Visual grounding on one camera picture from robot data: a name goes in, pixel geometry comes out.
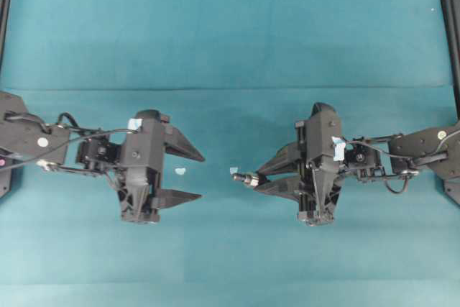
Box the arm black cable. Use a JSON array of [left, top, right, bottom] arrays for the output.
[[0, 112, 132, 193], [341, 130, 460, 195]]

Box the black left frame rail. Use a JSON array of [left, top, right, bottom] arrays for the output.
[[0, 0, 11, 67]]

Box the dark threaded metal shaft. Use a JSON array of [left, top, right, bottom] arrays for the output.
[[231, 173, 267, 188]]

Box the black right frame rail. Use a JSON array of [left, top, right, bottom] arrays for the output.
[[441, 0, 459, 117]]

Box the left tape marker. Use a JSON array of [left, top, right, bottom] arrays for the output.
[[175, 168, 186, 175]]

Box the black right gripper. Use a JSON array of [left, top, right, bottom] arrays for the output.
[[255, 102, 345, 226]]

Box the silver metal washer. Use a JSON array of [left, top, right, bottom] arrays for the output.
[[248, 173, 259, 188]]

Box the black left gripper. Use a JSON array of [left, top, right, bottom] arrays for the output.
[[116, 109, 205, 224]]

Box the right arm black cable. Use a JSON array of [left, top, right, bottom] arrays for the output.
[[341, 130, 460, 195]]

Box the black frame rail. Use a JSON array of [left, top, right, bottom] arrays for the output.
[[0, 0, 11, 67], [441, 0, 459, 117]]

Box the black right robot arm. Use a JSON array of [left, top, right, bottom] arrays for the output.
[[242, 103, 459, 226]]

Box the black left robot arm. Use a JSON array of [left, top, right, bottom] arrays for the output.
[[1, 92, 205, 224]]

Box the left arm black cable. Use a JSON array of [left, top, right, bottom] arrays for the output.
[[0, 112, 132, 193]]

